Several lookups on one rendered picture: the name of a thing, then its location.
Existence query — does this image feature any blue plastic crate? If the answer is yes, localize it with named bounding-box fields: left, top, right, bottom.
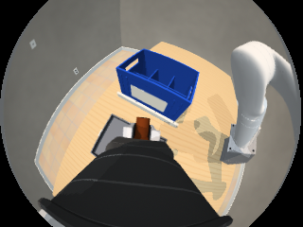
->
left=116, top=48, right=200, bottom=122

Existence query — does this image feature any brown bottle with red label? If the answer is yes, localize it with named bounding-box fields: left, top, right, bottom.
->
left=134, top=117, right=151, bottom=140

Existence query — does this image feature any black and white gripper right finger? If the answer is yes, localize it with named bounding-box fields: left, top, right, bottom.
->
left=148, top=125, right=161, bottom=141

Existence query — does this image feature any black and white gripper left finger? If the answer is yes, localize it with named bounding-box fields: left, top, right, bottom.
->
left=123, top=123, right=136, bottom=138

